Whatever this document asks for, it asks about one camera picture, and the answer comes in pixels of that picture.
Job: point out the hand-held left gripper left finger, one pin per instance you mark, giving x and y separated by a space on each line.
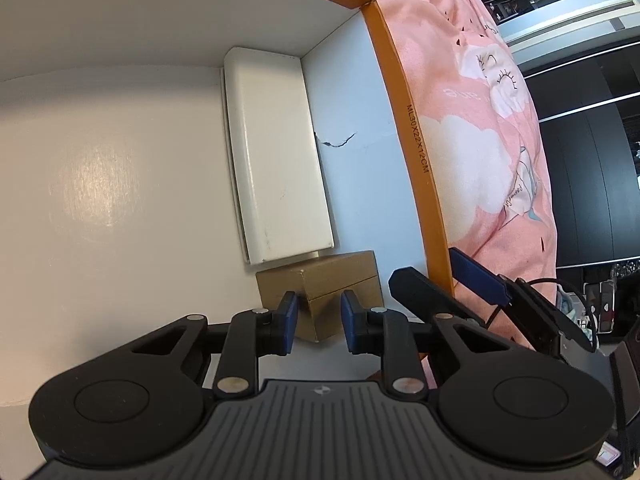
289 322

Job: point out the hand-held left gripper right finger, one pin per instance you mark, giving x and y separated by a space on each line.
350 325

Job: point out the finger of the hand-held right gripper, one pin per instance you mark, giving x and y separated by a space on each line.
480 275
420 290

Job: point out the small gold box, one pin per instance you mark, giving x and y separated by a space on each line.
325 275

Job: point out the orange cardboard storage box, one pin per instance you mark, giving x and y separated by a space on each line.
400 110

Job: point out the dark cabinet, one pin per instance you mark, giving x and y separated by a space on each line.
585 185

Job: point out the white rectangular box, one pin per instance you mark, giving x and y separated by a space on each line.
275 160

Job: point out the pink printed blanket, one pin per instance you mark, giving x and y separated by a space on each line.
450 60

